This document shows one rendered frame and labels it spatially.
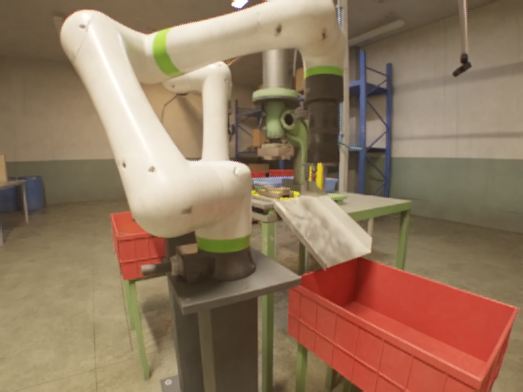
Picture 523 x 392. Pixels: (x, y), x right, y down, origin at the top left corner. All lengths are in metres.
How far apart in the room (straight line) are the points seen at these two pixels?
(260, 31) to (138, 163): 0.33
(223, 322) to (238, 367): 0.14
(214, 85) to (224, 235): 0.67
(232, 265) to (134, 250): 0.83
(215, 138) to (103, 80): 0.58
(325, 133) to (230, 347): 0.54
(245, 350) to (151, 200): 0.45
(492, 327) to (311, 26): 0.98
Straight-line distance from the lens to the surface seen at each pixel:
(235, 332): 0.66
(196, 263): 0.57
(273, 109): 1.23
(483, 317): 1.07
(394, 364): 0.78
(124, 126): 0.48
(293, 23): 0.53
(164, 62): 0.69
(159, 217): 0.41
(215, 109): 1.06
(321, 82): 0.61
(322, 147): 0.60
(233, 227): 0.55
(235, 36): 0.59
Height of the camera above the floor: 1.17
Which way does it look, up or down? 8 degrees down
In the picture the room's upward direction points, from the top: straight up
